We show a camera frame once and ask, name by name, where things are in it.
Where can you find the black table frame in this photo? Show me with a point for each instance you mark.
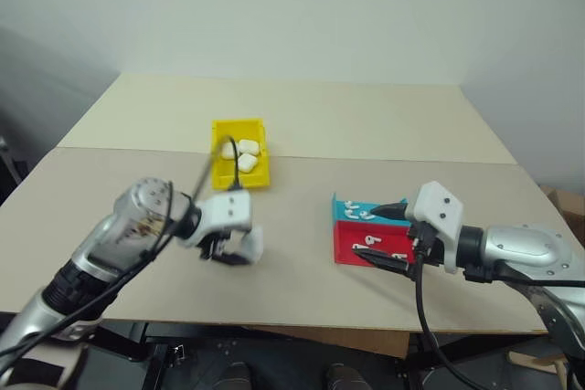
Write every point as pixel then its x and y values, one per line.
pixel 155 353

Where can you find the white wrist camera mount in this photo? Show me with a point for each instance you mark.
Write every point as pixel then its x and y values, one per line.
pixel 228 209
pixel 436 212

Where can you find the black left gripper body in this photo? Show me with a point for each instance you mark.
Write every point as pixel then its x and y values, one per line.
pixel 215 244

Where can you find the white earbud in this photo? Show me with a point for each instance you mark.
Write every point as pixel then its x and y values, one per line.
pixel 372 239
pixel 348 203
pixel 365 214
pixel 351 213
pixel 358 247
pixel 400 255

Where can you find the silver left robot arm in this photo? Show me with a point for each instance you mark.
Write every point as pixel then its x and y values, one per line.
pixel 137 212

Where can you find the brown cardboard box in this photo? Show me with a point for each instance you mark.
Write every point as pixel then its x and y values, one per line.
pixel 566 207

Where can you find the brown board under table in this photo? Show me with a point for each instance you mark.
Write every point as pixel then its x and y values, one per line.
pixel 343 340

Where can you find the blue plastic tray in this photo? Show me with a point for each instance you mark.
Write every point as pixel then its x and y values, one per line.
pixel 340 212

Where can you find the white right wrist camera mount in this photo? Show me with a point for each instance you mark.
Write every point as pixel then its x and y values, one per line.
pixel 436 212

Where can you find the dark equipment by wall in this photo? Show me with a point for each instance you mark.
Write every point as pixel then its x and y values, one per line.
pixel 11 171

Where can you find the dark rounded shape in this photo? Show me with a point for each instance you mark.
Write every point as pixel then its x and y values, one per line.
pixel 345 377

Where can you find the yellow plastic bin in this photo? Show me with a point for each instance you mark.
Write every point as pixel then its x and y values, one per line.
pixel 256 180

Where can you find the red plastic tray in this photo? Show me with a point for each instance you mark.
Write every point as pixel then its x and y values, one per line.
pixel 347 237

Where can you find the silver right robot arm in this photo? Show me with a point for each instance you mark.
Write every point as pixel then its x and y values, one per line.
pixel 525 248

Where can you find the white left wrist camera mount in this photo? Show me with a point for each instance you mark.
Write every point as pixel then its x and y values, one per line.
pixel 228 209

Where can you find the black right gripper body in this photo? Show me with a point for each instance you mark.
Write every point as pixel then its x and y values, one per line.
pixel 427 244

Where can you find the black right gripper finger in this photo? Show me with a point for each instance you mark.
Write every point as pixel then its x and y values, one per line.
pixel 388 264
pixel 392 211

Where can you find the white earbud case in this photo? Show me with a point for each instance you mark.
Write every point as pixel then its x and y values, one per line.
pixel 227 151
pixel 247 163
pixel 249 146

